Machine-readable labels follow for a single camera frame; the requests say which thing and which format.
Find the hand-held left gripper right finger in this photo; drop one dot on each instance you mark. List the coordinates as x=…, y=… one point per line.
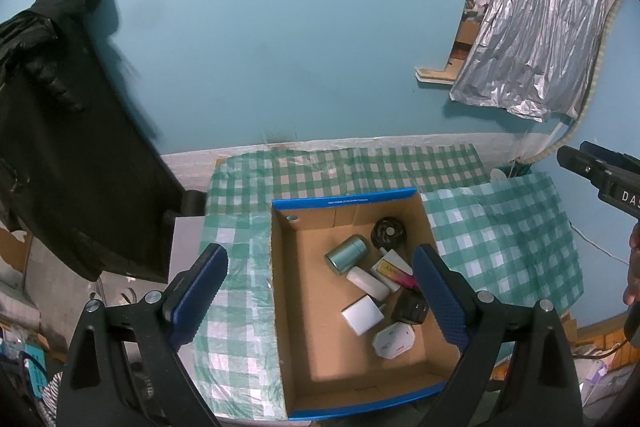
x=442, y=297

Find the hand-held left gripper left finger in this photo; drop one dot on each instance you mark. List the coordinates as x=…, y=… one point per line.
x=197, y=297

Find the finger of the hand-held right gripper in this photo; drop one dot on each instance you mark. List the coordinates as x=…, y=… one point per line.
x=607, y=154
x=580, y=162

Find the black power bank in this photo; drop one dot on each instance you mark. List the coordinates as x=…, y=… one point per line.
x=410, y=307

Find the rainbow coloured bar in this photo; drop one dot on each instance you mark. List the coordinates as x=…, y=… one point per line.
x=397, y=274

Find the grey square charger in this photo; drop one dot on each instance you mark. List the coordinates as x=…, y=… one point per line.
x=379, y=264

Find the white bottle with red label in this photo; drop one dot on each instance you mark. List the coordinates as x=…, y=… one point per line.
x=367, y=283

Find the white charger cube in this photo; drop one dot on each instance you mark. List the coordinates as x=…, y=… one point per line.
x=361, y=314

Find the black round fan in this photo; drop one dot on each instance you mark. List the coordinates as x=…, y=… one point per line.
x=387, y=233

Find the teal round tin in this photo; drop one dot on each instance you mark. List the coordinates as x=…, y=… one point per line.
x=345, y=254

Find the blue cardboard box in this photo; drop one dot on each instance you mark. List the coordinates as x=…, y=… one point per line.
x=320, y=342

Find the person's right hand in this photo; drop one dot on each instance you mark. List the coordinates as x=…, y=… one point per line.
x=634, y=262

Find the white table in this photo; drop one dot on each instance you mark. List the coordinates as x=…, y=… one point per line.
x=186, y=247

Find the green checkered plastic tablecloth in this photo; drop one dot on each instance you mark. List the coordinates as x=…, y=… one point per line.
x=500, y=247

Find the white cup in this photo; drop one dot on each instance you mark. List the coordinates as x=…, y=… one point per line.
x=498, y=174

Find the silver foil curtain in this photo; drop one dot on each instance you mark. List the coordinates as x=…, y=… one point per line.
x=540, y=17

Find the wooden plank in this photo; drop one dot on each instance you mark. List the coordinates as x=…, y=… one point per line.
x=435, y=76

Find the green beige checkered cloth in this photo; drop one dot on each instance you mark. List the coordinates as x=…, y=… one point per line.
x=325, y=172

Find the striped cloth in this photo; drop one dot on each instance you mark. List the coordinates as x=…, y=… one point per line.
x=52, y=399

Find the teal carton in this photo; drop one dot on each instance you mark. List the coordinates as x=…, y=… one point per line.
x=35, y=372

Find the brown cardboard piece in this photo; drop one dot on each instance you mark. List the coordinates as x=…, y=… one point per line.
x=15, y=252

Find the black hanging jacket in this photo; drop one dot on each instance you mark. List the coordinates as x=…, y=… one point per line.
x=60, y=147

